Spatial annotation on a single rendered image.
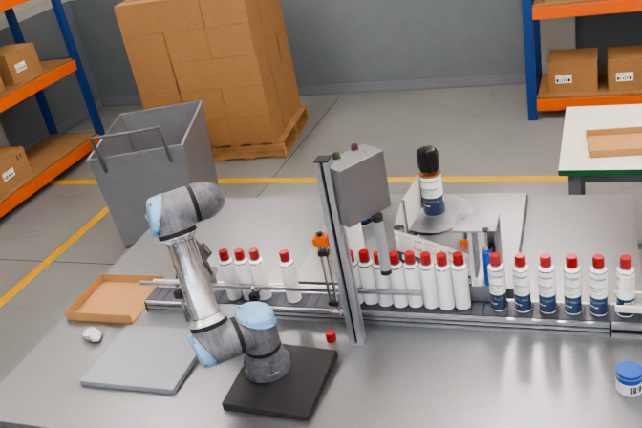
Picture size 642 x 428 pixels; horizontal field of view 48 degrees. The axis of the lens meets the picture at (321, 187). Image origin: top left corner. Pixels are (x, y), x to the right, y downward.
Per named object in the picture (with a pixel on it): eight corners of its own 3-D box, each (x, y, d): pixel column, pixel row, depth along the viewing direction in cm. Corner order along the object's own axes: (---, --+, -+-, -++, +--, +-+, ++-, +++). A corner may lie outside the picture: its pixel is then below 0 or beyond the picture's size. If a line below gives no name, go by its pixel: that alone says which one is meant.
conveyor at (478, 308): (610, 314, 228) (610, 304, 226) (610, 331, 221) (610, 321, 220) (159, 294, 286) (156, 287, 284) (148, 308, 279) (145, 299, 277)
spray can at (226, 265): (245, 293, 269) (232, 246, 260) (239, 302, 264) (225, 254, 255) (232, 292, 270) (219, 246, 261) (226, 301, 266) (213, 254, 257)
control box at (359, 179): (392, 205, 224) (383, 149, 215) (349, 228, 215) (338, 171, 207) (371, 197, 231) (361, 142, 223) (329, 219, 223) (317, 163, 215)
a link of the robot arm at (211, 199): (225, 170, 216) (207, 191, 263) (190, 181, 213) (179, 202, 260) (238, 206, 216) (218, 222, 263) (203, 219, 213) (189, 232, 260)
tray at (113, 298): (165, 284, 294) (162, 275, 293) (132, 324, 273) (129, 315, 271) (104, 281, 305) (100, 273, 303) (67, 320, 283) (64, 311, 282)
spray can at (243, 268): (260, 293, 267) (247, 246, 258) (254, 302, 263) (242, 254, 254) (246, 292, 269) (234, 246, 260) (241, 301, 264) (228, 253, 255)
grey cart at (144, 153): (149, 210, 555) (112, 92, 513) (229, 198, 550) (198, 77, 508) (119, 274, 476) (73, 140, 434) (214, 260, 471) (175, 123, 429)
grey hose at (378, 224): (393, 269, 230) (383, 211, 221) (390, 275, 227) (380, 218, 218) (381, 268, 231) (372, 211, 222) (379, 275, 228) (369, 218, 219)
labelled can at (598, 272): (608, 308, 225) (607, 251, 216) (608, 317, 221) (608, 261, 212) (589, 307, 227) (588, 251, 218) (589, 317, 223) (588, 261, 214)
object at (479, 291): (505, 279, 247) (500, 213, 236) (502, 302, 237) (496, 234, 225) (463, 278, 252) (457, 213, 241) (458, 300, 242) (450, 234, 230)
